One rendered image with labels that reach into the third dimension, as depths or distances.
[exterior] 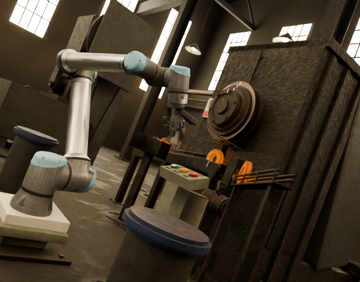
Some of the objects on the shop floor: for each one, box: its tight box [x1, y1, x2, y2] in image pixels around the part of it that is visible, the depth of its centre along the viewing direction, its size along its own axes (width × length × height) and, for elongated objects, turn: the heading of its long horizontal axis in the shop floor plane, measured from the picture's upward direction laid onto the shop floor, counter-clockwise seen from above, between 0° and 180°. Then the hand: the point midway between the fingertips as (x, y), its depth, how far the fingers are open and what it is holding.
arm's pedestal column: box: [0, 232, 72, 266], centre depth 156 cm, size 40×40×8 cm
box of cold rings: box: [0, 78, 92, 156], centre depth 433 cm, size 103×83×79 cm
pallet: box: [339, 260, 360, 282], centre depth 340 cm, size 120×82×44 cm
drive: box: [294, 86, 360, 282], centre depth 314 cm, size 104×95×178 cm
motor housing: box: [191, 189, 229, 273], centre depth 210 cm, size 13×22×54 cm, turn 118°
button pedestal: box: [155, 165, 209, 219], centre depth 147 cm, size 16×24×62 cm, turn 118°
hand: (177, 147), depth 154 cm, fingers closed
